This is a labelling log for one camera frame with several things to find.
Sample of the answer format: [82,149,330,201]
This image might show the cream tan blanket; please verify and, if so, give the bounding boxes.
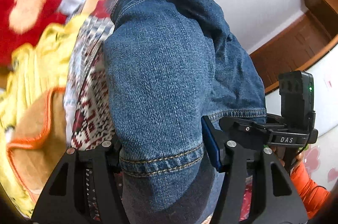
[7,87,71,204]

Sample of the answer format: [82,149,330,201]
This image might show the person's right hand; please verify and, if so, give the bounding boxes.
[271,145,309,177]

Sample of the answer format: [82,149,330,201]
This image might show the blue denim jeans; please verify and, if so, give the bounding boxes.
[102,0,267,224]

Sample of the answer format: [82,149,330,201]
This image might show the yellow cloth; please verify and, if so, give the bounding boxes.
[0,15,88,217]

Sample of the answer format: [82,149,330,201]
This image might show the red and green cloth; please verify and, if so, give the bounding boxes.
[239,181,254,220]

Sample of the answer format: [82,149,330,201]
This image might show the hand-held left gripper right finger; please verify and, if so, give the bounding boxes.
[201,116,309,224]

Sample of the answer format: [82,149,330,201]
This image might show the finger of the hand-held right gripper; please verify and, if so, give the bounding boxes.
[264,113,287,127]
[219,116,273,147]

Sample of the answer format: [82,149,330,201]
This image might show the red plush toy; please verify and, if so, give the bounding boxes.
[0,0,68,67]

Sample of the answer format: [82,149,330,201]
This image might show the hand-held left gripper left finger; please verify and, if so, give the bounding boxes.
[31,134,130,224]

